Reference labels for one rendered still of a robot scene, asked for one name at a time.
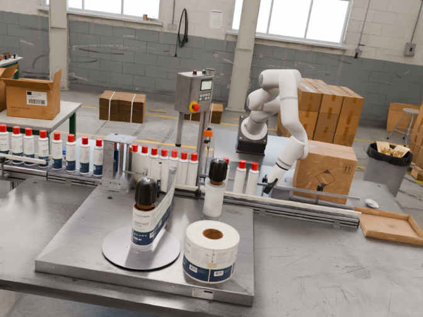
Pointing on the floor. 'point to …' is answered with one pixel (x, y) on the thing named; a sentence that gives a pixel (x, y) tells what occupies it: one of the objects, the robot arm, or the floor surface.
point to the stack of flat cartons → (122, 107)
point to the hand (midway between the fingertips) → (267, 189)
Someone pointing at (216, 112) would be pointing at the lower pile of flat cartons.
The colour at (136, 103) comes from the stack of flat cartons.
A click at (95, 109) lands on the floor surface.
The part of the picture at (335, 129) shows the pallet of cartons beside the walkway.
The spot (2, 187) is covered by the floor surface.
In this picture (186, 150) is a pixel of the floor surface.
